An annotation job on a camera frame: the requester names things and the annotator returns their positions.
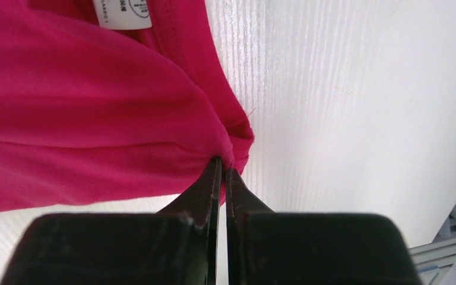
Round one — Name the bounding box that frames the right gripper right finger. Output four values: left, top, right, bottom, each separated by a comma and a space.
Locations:
226, 169, 421, 284

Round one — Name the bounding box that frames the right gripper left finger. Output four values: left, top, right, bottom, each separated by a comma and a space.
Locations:
1, 158, 223, 284

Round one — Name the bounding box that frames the magenta t-shirt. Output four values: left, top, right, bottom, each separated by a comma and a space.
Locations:
0, 1, 254, 212

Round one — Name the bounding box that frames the aluminium frame rail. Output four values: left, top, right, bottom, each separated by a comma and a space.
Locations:
408, 216, 456, 284

